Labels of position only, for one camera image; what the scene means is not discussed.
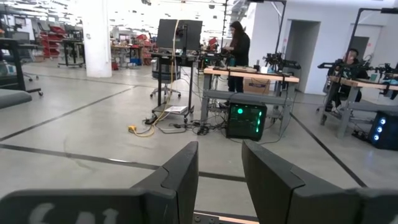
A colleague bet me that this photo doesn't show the person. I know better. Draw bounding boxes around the person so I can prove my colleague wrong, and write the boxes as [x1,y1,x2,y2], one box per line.
[325,48,369,113]
[222,21,251,93]

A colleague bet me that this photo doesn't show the white square pillar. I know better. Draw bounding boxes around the white square pillar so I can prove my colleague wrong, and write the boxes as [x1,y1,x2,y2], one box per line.
[81,0,113,78]

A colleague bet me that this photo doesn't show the computer tower green lights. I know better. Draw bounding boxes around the computer tower green lights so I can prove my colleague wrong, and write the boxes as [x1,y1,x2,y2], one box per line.
[226,101,268,142]

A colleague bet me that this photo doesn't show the black monitor on stand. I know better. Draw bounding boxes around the black monitor on stand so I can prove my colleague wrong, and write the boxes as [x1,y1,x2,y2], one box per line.
[156,19,203,52]

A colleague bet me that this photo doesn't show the grey office chair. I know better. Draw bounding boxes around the grey office chair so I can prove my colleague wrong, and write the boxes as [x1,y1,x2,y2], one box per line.
[150,58,182,100]

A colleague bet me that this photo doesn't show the brown cardboard box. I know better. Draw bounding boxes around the brown cardboard box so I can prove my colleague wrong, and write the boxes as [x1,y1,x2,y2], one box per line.
[243,77,271,95]

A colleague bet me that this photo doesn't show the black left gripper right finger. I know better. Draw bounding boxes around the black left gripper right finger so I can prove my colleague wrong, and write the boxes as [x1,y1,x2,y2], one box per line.
[241,139,398,224]

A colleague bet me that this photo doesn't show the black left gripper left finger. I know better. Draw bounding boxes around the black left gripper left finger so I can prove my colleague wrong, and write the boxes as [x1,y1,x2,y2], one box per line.
[0,141,200,224]

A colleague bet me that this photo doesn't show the black standing desk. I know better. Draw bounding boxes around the black standing desk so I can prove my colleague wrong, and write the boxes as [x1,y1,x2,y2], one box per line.
[0,37,44,96]

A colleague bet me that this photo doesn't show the red bin storage rack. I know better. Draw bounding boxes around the red bin storage rack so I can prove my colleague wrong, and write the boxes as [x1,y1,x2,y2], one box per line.
[39,25,68,59]

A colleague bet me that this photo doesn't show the black metal table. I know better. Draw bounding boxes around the black metal table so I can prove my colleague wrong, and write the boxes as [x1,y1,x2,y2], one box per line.
[57,39,86,68]

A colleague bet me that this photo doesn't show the wood-top grey workbench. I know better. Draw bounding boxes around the wood-top grey workbench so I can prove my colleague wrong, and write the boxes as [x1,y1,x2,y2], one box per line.
[200,66,300,136]
[320,75,398,139]

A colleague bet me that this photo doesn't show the computer tower blue lights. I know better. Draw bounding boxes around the computer tower blue lights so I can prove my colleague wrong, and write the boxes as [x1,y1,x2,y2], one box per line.
[368,110,398,152]

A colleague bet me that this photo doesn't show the yellow extension cable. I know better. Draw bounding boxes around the yellow extension cable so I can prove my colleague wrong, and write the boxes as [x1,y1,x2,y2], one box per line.
[127,19,180,138]

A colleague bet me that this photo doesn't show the black rolling monitor cart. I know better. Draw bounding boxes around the black rolling monitor cart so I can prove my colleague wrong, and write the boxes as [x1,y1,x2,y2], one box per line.
[151,51,196,124]

